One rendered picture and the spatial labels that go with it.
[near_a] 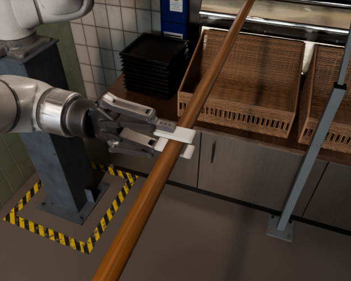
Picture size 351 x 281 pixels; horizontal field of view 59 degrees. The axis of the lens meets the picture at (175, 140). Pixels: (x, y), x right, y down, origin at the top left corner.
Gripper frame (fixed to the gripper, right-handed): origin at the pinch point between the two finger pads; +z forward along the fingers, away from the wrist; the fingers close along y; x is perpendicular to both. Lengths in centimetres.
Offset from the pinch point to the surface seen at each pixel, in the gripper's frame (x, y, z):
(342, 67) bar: -77, 19, 38
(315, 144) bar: -70, 51, 38
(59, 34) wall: -119, 49, -121
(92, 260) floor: -19, 120, -52
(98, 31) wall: -131, 49, -99
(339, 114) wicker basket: -108, 60, 52
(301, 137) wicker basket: -80, 58, 34
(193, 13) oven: -131, 28, -35
